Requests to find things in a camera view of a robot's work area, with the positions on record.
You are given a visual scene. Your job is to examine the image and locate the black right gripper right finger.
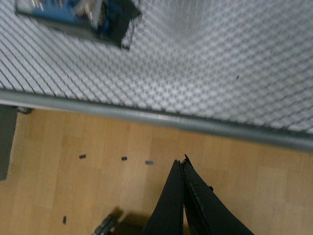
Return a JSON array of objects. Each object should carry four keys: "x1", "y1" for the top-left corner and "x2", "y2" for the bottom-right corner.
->
[{"x1": 181, "y1": 156, "x2": 253, "y2": 235}]

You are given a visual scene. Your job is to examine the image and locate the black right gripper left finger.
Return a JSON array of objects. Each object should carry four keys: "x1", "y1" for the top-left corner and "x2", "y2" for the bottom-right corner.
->
[{"x1": 141, "y1": 160, "x2": 184, "y2": 235}]

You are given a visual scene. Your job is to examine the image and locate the red mushroom push button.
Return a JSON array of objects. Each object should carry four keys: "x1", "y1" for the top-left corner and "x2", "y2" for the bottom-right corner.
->
[{"x1": 14, "y1": 0, "x2": 142, "y2": 48}]

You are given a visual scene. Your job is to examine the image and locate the silver mesh tiered rack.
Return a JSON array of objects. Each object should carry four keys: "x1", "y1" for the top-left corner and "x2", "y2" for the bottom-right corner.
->
[{"x1": 0, "y1": 0, "x2": 313, "y2": 152}]

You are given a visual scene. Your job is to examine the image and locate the grey table leg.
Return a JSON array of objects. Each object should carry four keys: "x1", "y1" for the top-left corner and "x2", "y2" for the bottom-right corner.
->
[{"x1": 0, "y1": 104, "x2": 17, "y2": 181}]

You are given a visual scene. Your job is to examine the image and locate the grey corrugated cable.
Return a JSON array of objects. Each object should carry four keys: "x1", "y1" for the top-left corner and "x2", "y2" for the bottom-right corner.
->
[{"x1": 92, "y1": 212, "x2": 123, "y2": 235}]

